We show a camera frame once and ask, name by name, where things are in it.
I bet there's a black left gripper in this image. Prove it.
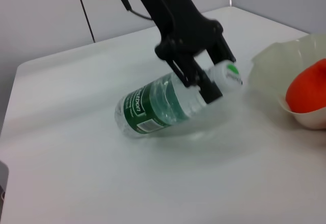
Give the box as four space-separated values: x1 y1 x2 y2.
133 0 237 105

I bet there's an orange red toy fruit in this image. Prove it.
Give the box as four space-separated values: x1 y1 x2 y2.
285 58 326 114

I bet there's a pale green wavy fruit bowl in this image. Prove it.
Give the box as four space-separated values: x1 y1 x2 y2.
248 33 326 129

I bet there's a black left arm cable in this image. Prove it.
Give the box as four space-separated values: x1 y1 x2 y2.
106 0 154 21

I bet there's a clear green label water bottle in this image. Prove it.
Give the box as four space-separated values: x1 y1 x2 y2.
114 60 244 139

